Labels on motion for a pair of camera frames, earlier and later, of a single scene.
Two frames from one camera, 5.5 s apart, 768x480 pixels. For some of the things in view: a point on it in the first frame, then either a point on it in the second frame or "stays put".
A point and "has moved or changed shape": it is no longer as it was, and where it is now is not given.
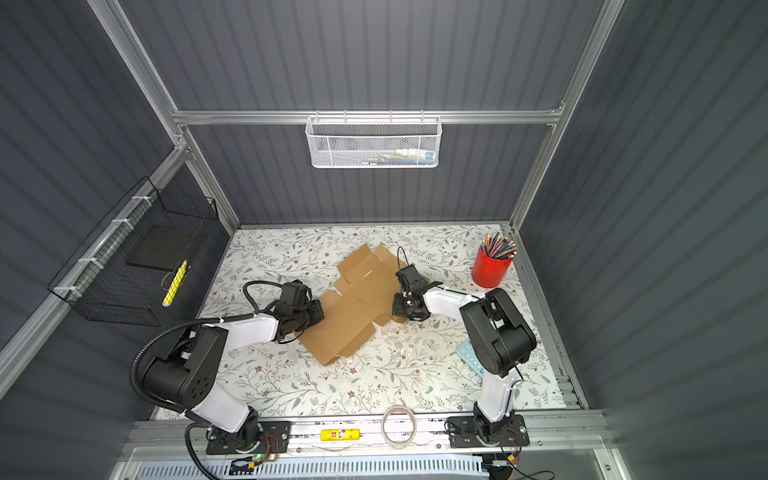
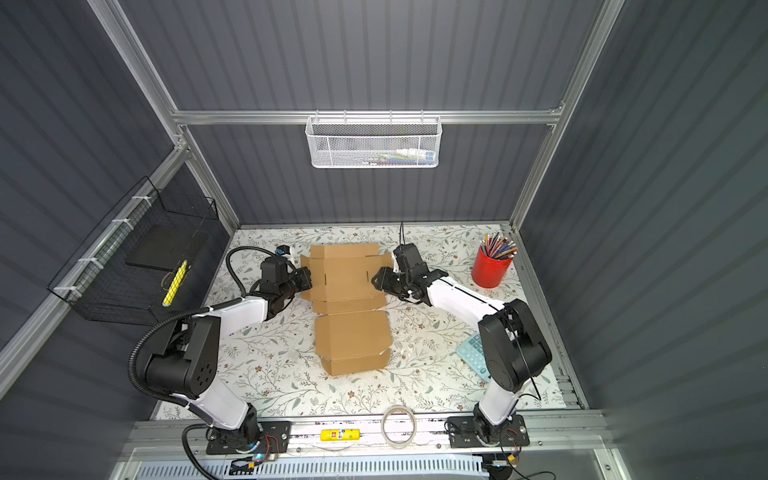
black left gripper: x=318 y=313 → x=302 y=274
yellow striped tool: x=171 y=291 stays put
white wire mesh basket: x=374 y=142 stays put
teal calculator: x=468 y=353 stays put
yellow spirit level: x=340 y=435 stays put
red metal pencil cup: x=488 y=272 stays put
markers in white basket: x=399 y=157 stays put
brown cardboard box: x=365 y=292 has moved or changed shape
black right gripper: x=398 y=309 → x=384 y=281
